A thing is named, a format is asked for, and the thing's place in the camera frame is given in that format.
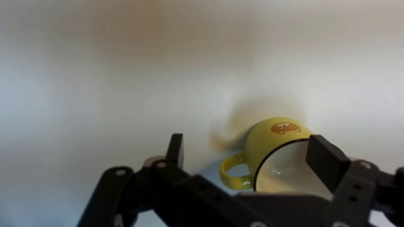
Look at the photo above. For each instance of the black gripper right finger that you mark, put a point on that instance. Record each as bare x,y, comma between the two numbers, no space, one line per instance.
332,161

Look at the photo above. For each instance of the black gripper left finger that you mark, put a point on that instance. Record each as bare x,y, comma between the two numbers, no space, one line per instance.
168,189

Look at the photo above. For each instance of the yellow enamel mug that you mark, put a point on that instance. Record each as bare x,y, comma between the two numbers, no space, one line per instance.
269,145

